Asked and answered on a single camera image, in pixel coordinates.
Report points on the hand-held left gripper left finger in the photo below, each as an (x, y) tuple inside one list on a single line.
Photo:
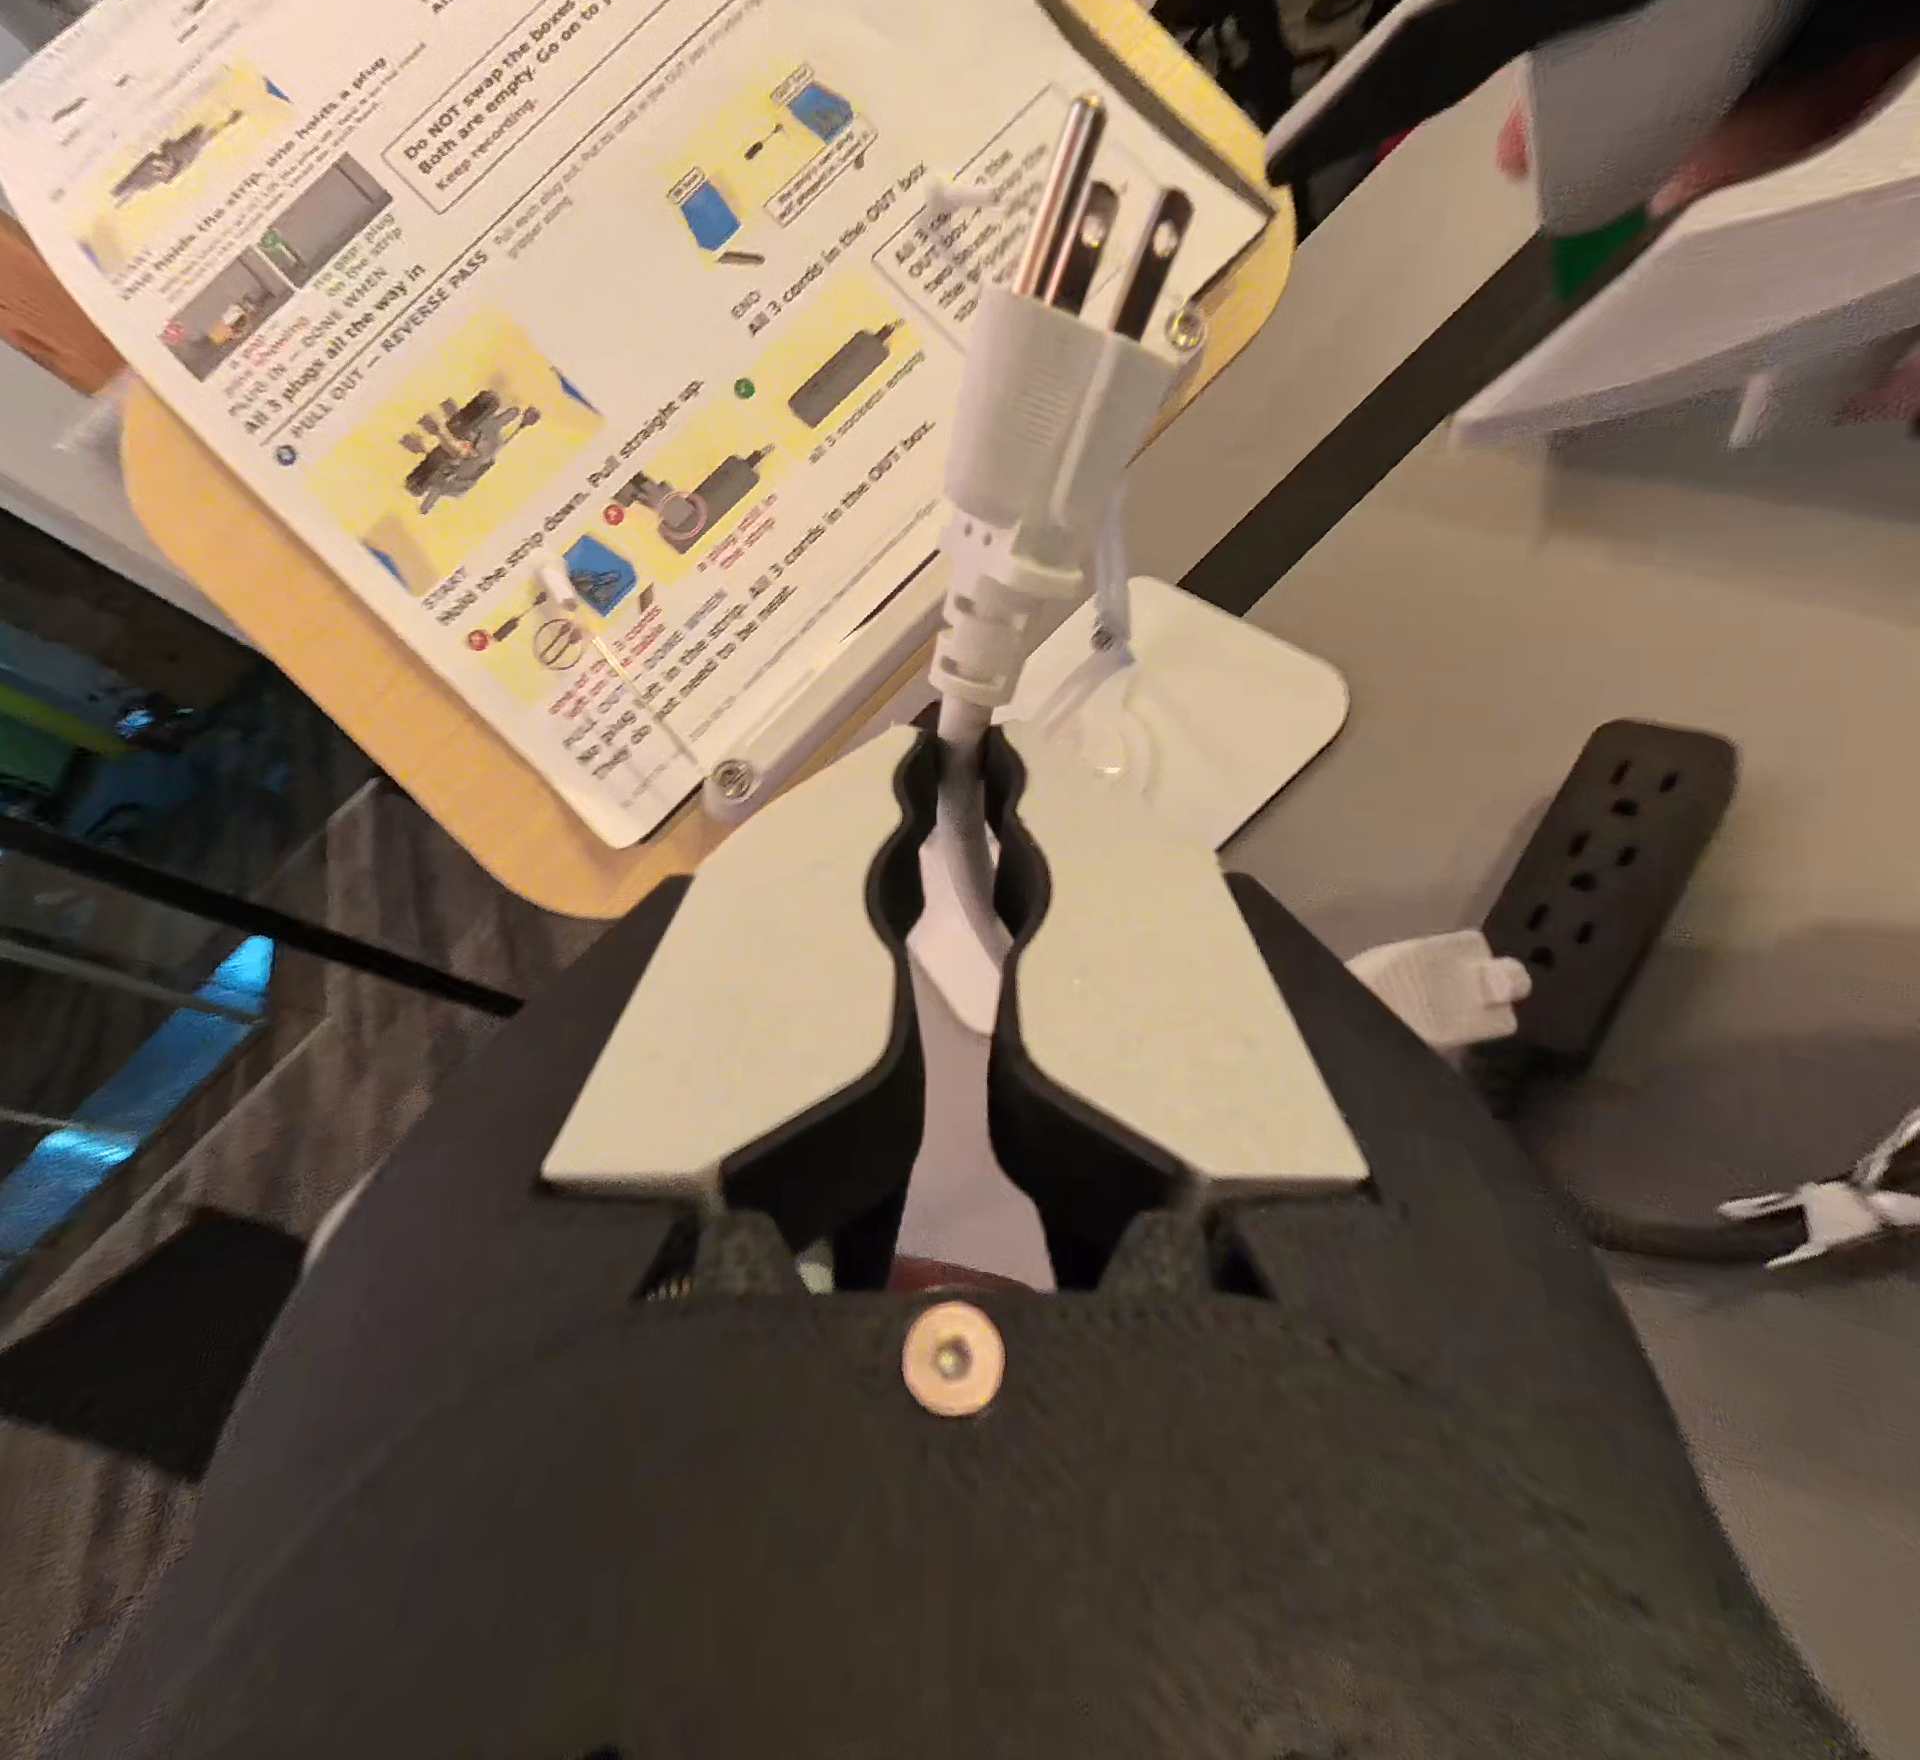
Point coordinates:
[(721, 1025)]

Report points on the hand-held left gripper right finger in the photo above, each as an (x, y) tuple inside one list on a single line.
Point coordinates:
[(1201, 1025)]

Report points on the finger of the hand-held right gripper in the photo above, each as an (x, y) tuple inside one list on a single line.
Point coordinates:
[(1380, 81), (1724, 321)]

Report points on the black power strip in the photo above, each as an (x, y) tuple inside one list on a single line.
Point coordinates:
[(1620, 891)]

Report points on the person's right hand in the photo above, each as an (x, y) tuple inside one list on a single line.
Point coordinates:
[(1830, 118)]

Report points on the printed instruction sheet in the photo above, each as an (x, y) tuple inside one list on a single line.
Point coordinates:
[(600, 215)]

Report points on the brown cardboard box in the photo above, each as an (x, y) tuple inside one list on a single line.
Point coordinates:
[(52, 305)]

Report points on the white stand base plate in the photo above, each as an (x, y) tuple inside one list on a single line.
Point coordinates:
[(1245, 710)]

